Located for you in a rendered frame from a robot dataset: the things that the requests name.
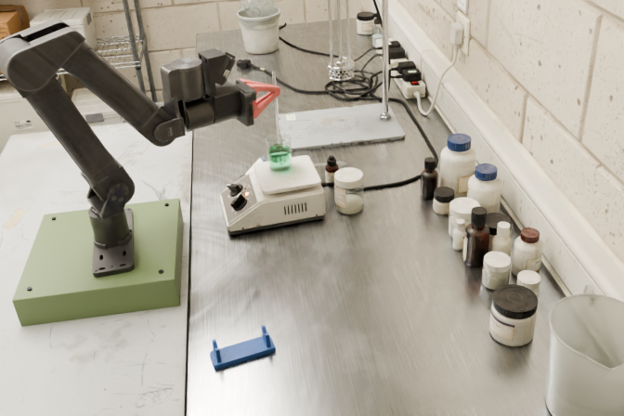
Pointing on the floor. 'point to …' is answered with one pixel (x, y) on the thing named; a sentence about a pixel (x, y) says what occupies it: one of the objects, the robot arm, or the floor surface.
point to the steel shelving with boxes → (14, 116)
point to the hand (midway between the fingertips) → (275, 90)
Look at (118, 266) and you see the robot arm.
